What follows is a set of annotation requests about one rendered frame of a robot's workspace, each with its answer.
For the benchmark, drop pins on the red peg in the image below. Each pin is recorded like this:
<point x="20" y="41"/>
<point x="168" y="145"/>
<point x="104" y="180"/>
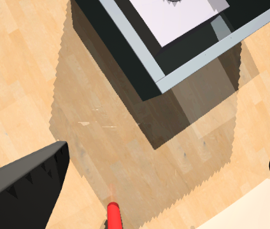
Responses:
<point x="114" y="221"/>

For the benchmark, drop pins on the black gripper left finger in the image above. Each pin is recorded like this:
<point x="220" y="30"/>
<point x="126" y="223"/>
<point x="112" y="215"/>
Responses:
<point x="30" y="187"/>

